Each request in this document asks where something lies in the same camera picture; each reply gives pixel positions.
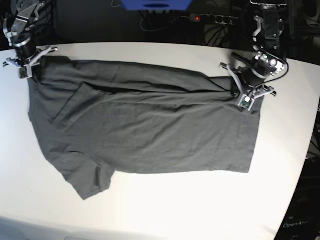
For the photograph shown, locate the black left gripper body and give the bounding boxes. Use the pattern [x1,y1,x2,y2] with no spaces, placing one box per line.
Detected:
[239,63,269,88]

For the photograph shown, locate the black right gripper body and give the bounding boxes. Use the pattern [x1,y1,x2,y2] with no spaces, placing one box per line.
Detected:
[12,37,37,61]

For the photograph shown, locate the dark grey T-shirt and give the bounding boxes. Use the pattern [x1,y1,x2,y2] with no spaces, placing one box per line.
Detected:
[27,56,263,200]

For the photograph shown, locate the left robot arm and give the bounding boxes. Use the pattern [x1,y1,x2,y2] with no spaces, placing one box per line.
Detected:
[231,0,290,98]

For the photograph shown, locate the black power strip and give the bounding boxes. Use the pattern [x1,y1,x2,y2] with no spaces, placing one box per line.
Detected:
[188,14,239,26]

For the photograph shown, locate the blue plastic box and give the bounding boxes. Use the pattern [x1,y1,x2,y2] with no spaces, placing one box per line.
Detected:
[121,0,192,11]

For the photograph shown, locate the black OpenArm base box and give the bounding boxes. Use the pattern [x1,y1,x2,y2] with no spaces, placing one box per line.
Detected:
[275,157,320,240]

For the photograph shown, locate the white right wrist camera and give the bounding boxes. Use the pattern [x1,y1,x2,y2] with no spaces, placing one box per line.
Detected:
[3,46,58,79]

